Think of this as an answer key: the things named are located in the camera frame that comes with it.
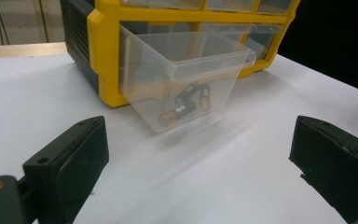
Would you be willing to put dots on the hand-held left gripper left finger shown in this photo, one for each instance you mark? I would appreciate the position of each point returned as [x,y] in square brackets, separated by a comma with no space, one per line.
[68,168]

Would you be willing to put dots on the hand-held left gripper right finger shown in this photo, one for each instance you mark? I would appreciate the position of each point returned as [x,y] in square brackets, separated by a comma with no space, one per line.
[338,168]

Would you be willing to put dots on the black and gold battery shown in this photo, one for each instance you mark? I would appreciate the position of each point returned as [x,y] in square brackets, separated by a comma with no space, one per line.
[186,93]
[204,98]
[177,113]

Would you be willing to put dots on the clear plastic drawer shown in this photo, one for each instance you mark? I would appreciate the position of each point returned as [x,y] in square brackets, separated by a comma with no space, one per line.
[230,4]
[149,62]
[275,6]
[161,3]
[230,29]

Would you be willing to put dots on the yellow and black drawer cabinet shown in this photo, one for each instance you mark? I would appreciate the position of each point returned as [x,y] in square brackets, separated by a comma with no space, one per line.
[104,56]

